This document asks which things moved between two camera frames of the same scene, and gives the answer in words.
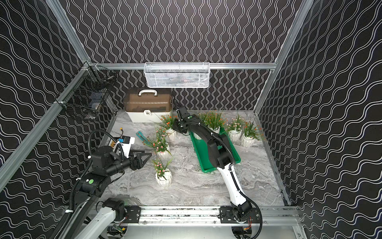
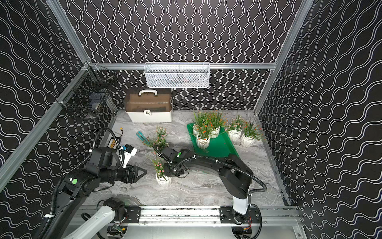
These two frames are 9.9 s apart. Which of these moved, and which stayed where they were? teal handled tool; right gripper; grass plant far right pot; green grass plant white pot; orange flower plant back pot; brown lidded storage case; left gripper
Moved: right gripper; orange flower plant back pot; left gripper
Stayed: green grass plant white pot; brown lidded storage case; teal handled tool; grass plant far right pot
